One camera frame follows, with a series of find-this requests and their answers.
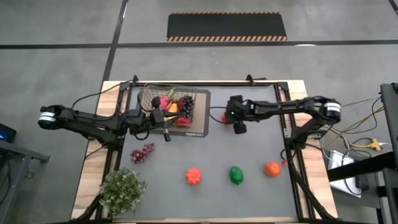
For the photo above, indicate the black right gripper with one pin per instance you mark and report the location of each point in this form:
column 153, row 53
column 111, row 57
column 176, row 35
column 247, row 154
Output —
column 237, row 112

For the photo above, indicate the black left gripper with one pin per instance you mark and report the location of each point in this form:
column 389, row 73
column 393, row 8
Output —
column 157, row 117

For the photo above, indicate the yellow orange mango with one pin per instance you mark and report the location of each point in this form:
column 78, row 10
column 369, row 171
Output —
column 173, row 108

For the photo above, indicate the pink dragon fruit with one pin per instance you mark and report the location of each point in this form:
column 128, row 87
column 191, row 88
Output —
column 164, row 102

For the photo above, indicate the red orange mango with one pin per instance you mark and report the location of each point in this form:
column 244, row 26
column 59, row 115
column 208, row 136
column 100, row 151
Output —
column 184, row 122

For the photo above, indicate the black grapes bunch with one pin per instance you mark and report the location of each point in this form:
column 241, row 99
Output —
column 187, row 105

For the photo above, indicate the purple grapes bunch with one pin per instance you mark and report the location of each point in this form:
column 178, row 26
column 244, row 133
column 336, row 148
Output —
column 138, row 155

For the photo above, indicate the green lime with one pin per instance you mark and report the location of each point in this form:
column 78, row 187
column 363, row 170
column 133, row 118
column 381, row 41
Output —
column 236, row 175

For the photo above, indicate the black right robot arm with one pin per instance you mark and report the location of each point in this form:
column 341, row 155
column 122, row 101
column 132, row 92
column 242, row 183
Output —
column 286, row 107

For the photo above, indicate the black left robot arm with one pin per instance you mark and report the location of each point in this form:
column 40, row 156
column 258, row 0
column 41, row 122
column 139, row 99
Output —
column 93, row 123

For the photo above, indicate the orange fruit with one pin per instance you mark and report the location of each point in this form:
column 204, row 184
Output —
column 272, row 169

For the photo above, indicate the small red tag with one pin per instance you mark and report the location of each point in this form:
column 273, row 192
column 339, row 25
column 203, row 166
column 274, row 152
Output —
column 283, row 161

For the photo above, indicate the green potted plant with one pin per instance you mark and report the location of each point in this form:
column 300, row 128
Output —
column 122, row 191

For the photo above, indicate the grey table mat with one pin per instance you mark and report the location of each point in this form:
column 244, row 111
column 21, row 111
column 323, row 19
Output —
column 217, row 199

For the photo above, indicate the black hazard-striped floor mat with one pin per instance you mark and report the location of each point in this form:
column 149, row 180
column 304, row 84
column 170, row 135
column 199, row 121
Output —
column 227, row 26

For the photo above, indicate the yellow power splitter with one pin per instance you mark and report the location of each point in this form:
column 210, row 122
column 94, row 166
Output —
column 374, row 144

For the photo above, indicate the grey side desk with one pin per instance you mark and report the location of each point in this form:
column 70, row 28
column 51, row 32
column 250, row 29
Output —
column 18, row 151

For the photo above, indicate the black side desk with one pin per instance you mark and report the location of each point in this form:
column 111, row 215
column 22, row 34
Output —
column 390, row 105

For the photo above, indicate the black device with blue light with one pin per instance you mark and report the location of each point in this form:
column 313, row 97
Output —
column 7, row 133

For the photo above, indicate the black aluminium table frame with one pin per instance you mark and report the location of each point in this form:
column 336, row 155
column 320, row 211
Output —
column 217, row 84

